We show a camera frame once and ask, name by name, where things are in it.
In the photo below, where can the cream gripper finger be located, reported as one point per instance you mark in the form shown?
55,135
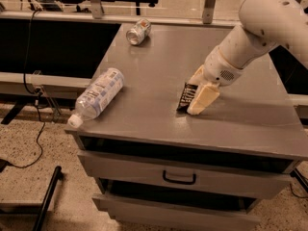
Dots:
198,78
204,97

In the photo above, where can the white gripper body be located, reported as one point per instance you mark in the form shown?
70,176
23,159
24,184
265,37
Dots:
219,68

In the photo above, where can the dark chocolate rxbar wrapper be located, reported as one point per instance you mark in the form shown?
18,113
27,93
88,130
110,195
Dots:
187,97

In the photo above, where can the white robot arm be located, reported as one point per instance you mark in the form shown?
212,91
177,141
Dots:
264,24

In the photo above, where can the clear bottle with blue label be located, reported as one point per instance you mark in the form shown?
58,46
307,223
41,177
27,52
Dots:
96,97

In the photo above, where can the silver soda can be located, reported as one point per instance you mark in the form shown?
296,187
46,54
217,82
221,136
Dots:
137,34

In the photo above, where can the grey drawer cabinet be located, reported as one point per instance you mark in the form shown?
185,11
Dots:
252,125

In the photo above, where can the upper grey drawer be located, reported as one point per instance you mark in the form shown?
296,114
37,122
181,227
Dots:
209,179

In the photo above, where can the grey drawer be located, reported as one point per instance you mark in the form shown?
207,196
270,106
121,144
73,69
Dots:
172,216
209,179

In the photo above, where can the lower grey drawer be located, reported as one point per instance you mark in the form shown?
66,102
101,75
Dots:
172,216

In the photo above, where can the black metal leg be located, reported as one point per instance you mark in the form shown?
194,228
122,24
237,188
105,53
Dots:
56,177

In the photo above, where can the black drawer handle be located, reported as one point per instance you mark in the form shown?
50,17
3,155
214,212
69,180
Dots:
179,179

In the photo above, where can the grey metal rail frame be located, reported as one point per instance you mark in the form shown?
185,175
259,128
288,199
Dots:
217,13

